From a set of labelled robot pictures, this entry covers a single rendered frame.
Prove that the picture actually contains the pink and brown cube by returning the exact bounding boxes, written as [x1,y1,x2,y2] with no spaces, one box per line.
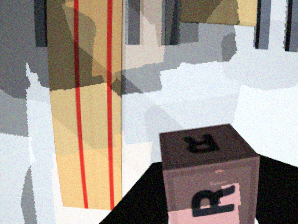
[160,123,261,224]

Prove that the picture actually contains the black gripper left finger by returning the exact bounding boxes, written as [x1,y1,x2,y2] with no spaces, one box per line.
[100,163,169,224]

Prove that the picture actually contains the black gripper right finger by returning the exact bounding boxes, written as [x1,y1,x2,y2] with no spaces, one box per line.
[255,153,298,224]

